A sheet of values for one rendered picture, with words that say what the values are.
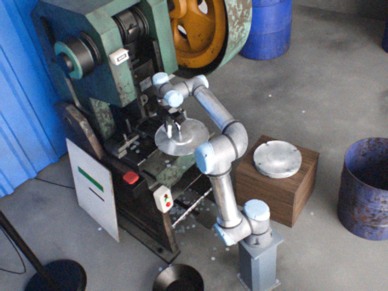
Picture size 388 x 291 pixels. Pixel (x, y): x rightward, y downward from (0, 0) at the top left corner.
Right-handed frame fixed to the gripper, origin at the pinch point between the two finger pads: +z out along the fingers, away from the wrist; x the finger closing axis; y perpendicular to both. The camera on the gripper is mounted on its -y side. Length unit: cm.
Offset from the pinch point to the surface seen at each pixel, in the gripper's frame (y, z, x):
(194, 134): -7.3, 2.4, -6.9
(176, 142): -4.4, 1.4, 3.6
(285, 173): -43, 42, -42
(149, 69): 14.8, -32.2, -4.5
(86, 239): 49, 80, 55
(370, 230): -94, 70, -53
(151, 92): 14.8, -19.4, -2.5
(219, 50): -7.1, -34.2, -33.2
